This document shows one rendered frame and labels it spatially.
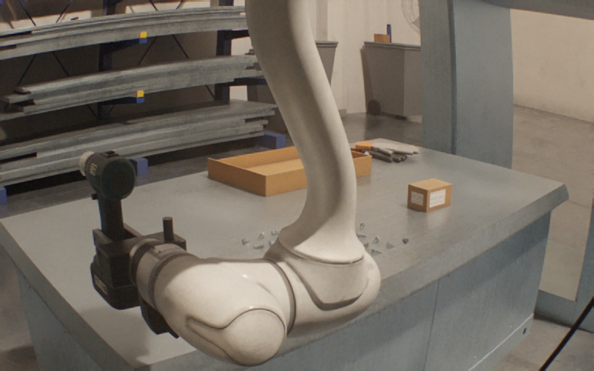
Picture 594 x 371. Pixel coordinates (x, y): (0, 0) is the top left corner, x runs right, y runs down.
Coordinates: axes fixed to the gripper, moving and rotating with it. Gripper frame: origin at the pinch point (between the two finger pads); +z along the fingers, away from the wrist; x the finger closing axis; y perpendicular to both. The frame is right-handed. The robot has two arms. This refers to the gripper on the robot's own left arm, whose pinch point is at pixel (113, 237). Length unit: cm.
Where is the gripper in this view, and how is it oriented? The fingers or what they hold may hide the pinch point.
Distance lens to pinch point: 93.6
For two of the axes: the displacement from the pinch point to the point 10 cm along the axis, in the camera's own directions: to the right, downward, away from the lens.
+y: 0.1, -9.6, -2.7
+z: -6.5, -2.1, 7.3
